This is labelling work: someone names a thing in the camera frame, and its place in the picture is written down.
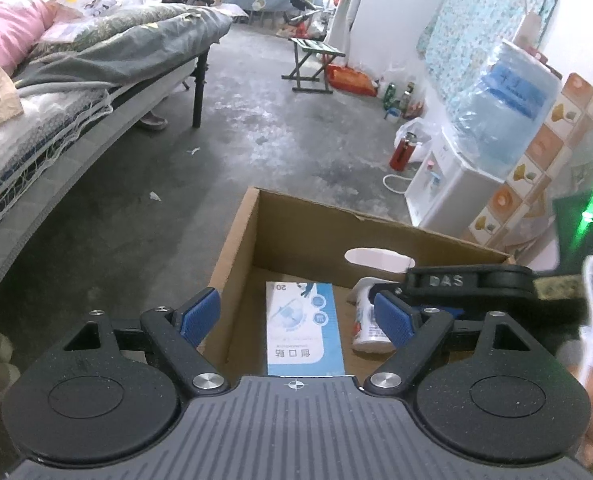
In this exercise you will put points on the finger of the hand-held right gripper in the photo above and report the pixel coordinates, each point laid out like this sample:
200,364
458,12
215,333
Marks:
471,282
394,290

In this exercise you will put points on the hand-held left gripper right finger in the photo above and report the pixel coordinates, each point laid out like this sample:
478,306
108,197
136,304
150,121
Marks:
394,322

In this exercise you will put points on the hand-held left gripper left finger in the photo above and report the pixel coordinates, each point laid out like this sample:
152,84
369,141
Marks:
201,312

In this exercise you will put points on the white yogurt cup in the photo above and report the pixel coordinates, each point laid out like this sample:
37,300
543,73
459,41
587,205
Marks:
369,330

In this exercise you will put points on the cardboard box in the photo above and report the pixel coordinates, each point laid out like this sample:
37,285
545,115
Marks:
296,230

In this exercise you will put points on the orange patterned board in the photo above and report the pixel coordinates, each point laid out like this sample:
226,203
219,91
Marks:
551,160

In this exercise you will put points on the blue and white carton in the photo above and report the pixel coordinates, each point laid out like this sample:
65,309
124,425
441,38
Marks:
301,330

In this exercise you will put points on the white water dispenser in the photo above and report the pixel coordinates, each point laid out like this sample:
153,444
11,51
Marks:
451,190

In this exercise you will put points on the red bottle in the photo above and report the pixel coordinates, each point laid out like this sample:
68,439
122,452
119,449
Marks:
402,152

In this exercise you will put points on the blue water jug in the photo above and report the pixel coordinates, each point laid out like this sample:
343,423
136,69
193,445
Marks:
506,105

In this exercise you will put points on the crumpled white plastic bag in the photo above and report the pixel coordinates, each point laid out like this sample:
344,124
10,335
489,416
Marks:
426,132

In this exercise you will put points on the green bottle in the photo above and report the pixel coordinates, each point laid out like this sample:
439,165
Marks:
389,92

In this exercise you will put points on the shoe under bed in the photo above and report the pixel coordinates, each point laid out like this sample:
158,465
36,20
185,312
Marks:
152,121

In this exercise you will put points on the orange bag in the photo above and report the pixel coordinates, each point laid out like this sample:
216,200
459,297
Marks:
351,80

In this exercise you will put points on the green folding stool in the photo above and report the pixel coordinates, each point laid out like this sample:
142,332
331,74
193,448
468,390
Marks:
316,52

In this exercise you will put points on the grey quilt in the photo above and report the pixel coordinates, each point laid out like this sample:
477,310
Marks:
141,40

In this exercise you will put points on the pink quilt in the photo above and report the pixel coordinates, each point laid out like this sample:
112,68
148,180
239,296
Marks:
11,25

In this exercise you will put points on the metal frame bed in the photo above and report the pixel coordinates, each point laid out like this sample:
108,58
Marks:
51,160

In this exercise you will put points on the floral wall cloth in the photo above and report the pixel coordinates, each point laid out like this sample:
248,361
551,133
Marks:
481,20

